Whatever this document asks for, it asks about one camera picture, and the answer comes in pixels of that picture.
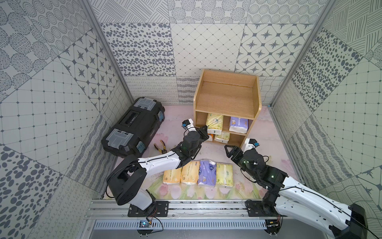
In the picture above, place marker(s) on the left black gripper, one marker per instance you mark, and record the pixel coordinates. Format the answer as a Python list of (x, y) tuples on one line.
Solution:
[(201, 133)]

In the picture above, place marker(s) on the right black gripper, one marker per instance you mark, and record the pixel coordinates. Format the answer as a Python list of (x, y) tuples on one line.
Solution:
[(237, 151)]

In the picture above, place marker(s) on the yellow-green tissue pack shelf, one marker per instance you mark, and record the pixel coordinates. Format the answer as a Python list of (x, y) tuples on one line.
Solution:
[(214, 123), (224, 175)]

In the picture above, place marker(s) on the yellow-green tissue pack top shelf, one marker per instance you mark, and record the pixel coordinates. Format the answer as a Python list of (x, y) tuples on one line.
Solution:
[(224, 175)]

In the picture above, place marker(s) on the purple tissue pack shelf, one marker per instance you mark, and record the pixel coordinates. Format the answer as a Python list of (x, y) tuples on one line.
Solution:
[(207, 173), (238, 125)]

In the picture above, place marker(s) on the purple tissue pack top shelf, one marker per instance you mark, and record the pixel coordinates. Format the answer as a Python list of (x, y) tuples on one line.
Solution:
[(207, 173)]

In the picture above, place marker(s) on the orange tissue pack top shelf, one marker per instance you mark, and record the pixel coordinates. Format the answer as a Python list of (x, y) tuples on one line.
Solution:
[(190, 173)]

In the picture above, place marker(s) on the orange tissue pack shelf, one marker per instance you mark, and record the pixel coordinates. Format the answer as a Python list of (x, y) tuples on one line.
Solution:
[(190, 173), (172, 176)]

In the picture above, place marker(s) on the yellow-green pack bottom shelf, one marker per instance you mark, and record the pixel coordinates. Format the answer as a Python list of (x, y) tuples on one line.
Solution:
[(224, 137)]

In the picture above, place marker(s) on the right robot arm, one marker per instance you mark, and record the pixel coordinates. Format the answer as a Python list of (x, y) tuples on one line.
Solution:
[(288, 197)]

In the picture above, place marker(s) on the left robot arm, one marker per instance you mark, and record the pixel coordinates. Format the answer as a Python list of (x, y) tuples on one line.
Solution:
[(126, 180)]

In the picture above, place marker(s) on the wooden three-tier shelf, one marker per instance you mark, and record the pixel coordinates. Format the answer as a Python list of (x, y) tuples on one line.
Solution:
[(228, 94)]

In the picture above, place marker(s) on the floral table mat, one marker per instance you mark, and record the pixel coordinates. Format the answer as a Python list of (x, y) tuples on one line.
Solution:
[(171, 132)]

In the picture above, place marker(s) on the black plastic toolbox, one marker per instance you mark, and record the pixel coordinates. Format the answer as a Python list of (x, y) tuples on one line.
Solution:
[(132, 134)]

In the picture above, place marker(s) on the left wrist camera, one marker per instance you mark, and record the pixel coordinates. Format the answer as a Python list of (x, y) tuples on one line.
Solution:
[(188, 124)]

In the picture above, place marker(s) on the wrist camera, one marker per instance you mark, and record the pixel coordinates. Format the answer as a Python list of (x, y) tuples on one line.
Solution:
[(188, 124), (250, 143)]

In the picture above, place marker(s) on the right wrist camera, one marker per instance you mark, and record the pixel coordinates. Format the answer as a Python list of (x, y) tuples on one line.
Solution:
[(250, 143)]

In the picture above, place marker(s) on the orange-handled pliers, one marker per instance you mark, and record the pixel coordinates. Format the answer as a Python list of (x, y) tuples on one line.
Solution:
[(163, 149)]

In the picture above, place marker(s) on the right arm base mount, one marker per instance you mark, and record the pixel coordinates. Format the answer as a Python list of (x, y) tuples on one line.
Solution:
[(257, 208)]

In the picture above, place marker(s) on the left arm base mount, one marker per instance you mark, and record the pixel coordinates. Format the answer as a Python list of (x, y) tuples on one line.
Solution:
[(156, 209)]

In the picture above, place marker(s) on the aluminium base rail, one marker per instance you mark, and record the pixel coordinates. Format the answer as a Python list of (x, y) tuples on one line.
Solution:
[(176, 214)]

